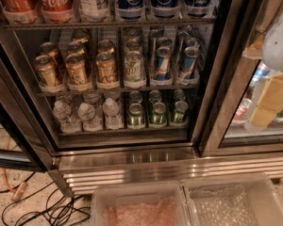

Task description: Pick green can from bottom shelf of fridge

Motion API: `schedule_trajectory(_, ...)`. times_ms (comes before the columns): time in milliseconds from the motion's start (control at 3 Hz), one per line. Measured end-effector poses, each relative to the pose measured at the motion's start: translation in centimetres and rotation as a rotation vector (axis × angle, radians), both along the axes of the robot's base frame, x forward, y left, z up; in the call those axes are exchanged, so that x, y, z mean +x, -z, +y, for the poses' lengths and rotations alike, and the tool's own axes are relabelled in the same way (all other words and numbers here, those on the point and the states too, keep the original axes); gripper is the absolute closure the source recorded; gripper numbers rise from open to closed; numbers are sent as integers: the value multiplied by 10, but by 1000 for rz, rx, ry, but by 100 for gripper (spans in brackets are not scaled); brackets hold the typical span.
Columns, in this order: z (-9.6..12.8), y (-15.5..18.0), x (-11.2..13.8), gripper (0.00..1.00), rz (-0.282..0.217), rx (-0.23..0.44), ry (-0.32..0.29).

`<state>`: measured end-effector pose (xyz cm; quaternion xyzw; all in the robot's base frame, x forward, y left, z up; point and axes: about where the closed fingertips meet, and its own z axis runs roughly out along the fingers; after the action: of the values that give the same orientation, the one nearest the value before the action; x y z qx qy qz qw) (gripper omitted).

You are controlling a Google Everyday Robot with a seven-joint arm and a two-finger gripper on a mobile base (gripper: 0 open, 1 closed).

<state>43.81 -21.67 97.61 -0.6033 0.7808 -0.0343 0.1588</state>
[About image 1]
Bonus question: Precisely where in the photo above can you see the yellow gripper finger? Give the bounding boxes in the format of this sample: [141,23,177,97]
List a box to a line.
[248,73,283,127]

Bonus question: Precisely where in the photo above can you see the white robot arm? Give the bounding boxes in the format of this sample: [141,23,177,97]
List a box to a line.
[245,12,283,132]

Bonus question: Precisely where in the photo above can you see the red white can right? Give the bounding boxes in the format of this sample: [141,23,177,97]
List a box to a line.
[233,98,252,122]

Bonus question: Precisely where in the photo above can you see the glass fridge door right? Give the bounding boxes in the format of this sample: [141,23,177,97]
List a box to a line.
[193,0,283,156]

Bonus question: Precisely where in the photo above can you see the blue silver can right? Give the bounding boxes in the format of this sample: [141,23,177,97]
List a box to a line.
[178,47,200,79]

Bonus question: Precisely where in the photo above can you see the blue silver can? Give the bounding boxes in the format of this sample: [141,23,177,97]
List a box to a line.
[155,46,172,81]
[178,47,200,79]

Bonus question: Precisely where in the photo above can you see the blue silver can left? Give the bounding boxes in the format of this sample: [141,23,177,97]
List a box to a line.
[155,46,172,81]

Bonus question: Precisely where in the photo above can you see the white green soda can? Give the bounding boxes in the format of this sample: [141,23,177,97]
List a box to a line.
[125,51,143,82]

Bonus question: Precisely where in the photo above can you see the gold can front right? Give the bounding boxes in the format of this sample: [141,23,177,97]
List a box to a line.
[96,52,118,84]

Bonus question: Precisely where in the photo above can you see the gold can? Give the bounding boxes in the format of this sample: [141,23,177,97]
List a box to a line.
[97,40,115,54]
[40,42,65,72]
[67,41,86,57]
[66,53,89,86]
[96,52,118,84]
[34,55,61,88]

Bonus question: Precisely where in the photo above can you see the gold can back right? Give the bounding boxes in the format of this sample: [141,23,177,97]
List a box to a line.
[97,40,115,54]

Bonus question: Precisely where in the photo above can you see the stainless steel fridge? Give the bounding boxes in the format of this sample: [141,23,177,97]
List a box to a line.
[0,0,283,197]

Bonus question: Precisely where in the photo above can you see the gold can front middle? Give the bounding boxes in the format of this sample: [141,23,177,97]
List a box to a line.
[66,53,89,86]

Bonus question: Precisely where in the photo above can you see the gold can back middle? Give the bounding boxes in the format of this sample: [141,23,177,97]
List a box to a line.
[67,41,86,57]

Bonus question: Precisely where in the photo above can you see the gold can back left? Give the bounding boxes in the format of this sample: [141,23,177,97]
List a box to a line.
[40,42,65,72]

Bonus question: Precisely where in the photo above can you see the gold can front left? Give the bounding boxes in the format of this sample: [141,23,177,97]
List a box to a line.
[34,55,61,88]

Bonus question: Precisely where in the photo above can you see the clear bin bubble wrap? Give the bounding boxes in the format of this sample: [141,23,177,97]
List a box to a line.
[182,173,283,226]

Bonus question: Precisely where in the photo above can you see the blue pepsi bottle middle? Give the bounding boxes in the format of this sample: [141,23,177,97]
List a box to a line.
[151,0,178,19]

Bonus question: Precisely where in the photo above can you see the water bottle front right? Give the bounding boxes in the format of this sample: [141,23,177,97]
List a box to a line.
[103,98,124,130]

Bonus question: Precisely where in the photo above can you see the water bottle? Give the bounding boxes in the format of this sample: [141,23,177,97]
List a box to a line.
[78,103,103,132]
[103,98,124,130]
[53,101,81,134]

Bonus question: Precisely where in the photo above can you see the blue pepsi bottle left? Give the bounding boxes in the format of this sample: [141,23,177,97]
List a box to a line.
[118,0,142,20]

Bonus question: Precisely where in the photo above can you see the clear bin pink wrap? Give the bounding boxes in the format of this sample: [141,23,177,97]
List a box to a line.
[91,181,191,226]

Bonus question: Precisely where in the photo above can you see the water bottle front middle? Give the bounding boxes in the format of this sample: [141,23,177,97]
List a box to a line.
[78,103,103,132]

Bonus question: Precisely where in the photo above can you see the white labelled bottle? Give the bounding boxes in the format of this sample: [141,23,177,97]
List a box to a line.
[79,0,108,21]

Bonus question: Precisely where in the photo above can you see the water bottle front left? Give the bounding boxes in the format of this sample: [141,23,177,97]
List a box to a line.
[53,101,81,134]

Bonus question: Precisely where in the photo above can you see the red cola bottle right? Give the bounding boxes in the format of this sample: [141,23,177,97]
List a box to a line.
[42,0,74,24]

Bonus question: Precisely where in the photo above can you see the black cables on floor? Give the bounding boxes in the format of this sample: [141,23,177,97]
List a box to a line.
[0,167,92,226]

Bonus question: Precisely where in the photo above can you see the orange cable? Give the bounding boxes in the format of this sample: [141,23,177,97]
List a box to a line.
[1,137,18,193]

